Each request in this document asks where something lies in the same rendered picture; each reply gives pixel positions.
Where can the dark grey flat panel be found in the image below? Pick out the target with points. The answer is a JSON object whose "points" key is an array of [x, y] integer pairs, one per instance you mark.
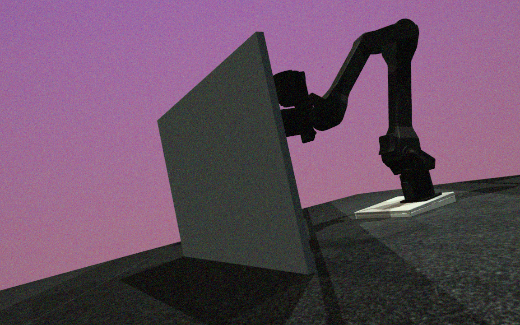
{"points": [[230, 171]]}

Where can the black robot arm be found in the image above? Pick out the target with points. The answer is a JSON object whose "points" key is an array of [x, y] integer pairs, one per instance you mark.
{"points": [[400, 148]]}

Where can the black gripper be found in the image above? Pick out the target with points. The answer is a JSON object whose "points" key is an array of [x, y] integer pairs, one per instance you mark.
{"points": [[287, 122]]}

